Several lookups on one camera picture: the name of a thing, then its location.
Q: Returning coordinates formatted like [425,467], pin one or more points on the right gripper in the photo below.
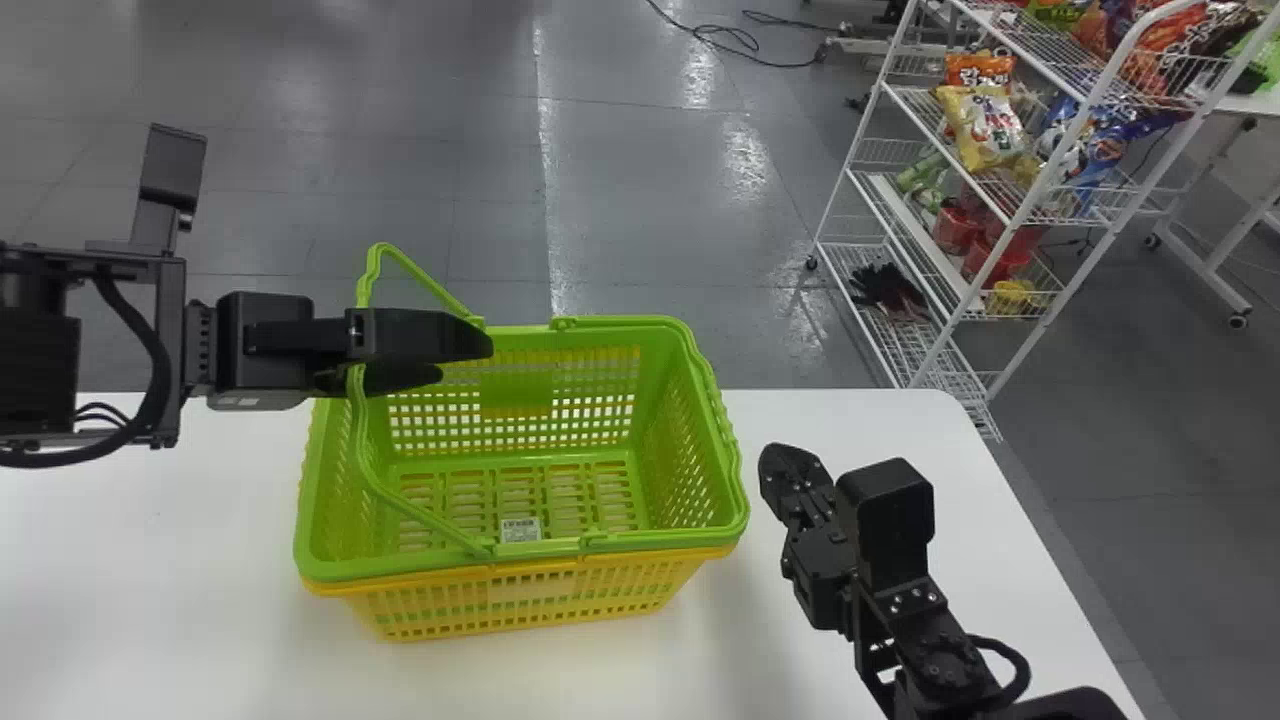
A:
[820,570]

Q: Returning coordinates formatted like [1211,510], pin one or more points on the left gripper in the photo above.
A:
[262,345]

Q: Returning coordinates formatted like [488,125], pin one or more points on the green basket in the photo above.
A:
[620,332]

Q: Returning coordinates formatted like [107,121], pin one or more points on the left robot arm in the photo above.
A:
[40,360]

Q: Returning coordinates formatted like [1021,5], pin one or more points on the black gloves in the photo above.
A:
[885,287]

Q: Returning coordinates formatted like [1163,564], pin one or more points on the yellow basket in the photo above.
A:
[520,600]

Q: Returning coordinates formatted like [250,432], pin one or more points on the red noodle cup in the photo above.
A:
[960,228]

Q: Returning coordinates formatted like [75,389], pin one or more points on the yellow snack packet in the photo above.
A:
[985,125]

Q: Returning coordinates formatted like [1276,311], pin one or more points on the blue snack packet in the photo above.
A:
[1100,150]

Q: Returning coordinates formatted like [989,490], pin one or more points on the orange snack packet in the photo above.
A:
[980,68]

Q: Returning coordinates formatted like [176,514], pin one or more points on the white side table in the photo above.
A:
[1215,255]

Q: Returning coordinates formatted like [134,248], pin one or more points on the red snack packet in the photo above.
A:
[1165,35]

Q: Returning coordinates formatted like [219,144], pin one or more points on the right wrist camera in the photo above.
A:
[888,520]

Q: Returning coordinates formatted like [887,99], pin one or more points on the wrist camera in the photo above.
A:
[888,520]
[172,165]

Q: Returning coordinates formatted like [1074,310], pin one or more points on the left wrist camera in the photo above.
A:
[172,165]

